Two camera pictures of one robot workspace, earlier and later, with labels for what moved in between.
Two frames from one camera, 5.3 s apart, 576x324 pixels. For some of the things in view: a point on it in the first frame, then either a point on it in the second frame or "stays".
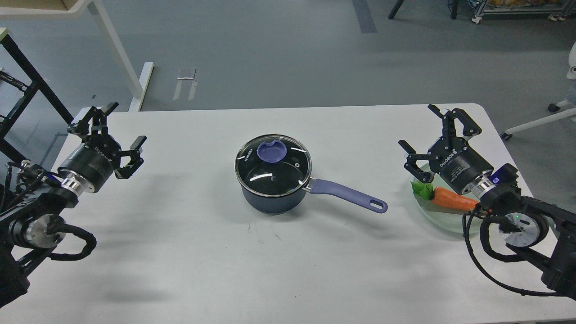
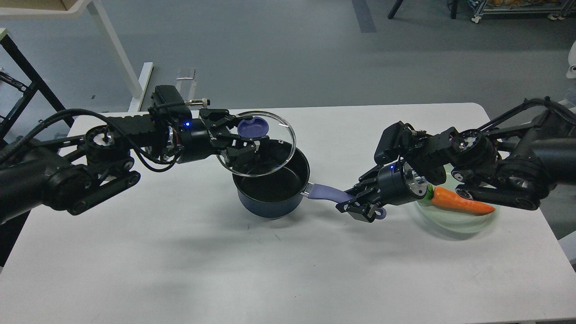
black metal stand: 5,147 stays
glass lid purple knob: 273,165 → 259,127
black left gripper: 89,168 → 195,140
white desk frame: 137,79 stays
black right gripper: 458,165 → 398,183
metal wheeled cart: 559,9 stays
